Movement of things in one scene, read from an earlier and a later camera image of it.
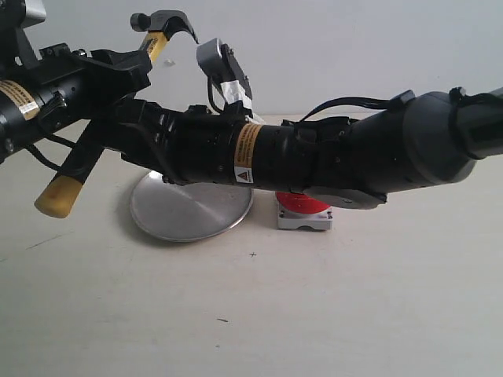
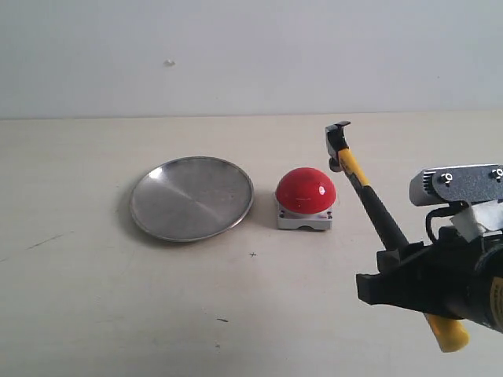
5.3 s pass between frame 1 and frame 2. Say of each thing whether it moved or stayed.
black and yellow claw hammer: moved
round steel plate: stayed
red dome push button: stayed
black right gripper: moved
